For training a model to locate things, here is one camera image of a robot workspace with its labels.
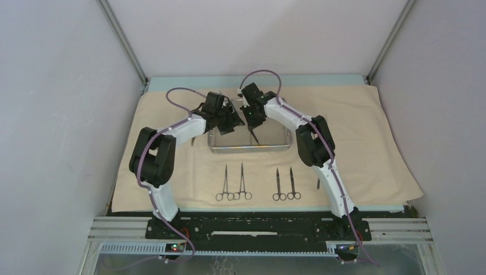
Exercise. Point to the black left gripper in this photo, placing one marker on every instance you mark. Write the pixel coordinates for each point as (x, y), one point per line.
(234, 119)

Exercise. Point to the metal surgical instrument tray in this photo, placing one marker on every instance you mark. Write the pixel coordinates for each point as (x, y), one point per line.
(273, 137)

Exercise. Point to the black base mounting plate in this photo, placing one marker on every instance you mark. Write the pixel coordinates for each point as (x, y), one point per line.
(213, 226)

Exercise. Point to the metal hemostat clamp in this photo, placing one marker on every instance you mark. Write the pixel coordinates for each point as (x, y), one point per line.
(242, 192)
(225, 193)

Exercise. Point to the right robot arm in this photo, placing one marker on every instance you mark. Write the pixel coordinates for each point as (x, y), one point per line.
(315, 145)

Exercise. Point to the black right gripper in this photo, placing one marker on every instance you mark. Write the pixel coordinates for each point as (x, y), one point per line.
(253, 123)

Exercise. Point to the metal surgical scissors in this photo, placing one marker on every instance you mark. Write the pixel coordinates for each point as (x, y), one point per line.
(293, 194)

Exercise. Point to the beige cloth wrap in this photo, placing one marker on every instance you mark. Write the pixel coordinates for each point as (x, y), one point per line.
(368, 161)

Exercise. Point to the aluminium frame rail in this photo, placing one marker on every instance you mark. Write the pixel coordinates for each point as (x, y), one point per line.
(128, 235)

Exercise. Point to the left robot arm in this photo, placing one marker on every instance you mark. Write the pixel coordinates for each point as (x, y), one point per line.
(153, 158)

